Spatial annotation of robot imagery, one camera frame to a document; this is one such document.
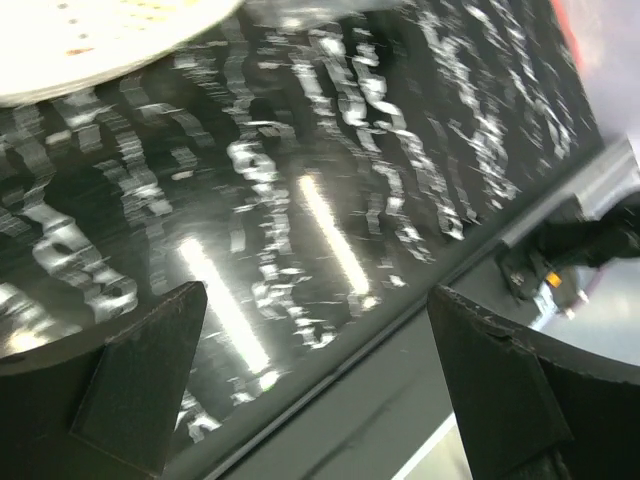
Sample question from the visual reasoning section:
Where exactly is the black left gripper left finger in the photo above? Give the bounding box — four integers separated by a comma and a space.
1, 281, 207, 479

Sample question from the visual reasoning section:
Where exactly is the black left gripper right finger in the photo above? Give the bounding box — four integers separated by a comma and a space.
427, 285, 639, 479

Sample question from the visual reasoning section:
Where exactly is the white perforated plastic basket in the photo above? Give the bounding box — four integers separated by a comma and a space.
1, 0, 240, 106

